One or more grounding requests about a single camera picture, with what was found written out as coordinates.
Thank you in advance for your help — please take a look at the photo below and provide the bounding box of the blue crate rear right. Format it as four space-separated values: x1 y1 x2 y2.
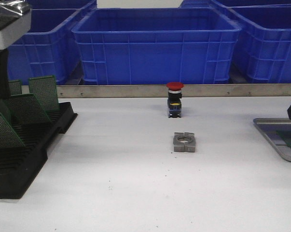
180 0 291 8

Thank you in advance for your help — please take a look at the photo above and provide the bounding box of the blue plastic crate left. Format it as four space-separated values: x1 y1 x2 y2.
7 8 84 86

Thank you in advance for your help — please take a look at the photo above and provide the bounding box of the blue plastic crate centre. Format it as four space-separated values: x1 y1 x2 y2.
72 8 241 85

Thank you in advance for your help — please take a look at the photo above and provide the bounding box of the blue crate rear left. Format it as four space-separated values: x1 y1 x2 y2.
28 0 97 9

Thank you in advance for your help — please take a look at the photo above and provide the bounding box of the black slotted board rack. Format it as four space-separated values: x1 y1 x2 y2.
0 102 77 199

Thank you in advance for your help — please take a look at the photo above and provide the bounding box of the silver metal tray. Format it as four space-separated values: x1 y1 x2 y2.
253 118 291 162

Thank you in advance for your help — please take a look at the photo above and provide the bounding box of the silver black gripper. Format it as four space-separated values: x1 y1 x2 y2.
0 0 31 99

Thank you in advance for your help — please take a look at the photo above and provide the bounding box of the blue plastic crate right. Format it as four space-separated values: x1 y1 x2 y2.
228 6 291 84

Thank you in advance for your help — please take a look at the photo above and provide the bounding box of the green perfboard dark left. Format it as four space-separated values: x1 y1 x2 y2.
0 99 11 123

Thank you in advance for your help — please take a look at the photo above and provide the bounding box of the blue plastic crate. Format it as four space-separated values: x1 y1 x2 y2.
72 8 241 85
228 6 291 84
7 8 84 86

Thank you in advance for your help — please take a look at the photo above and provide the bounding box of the grey metal clamp block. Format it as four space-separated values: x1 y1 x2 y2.
173 132 196 153

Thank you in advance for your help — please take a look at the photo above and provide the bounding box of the red emergency stop button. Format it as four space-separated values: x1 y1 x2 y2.
166 82 184 118

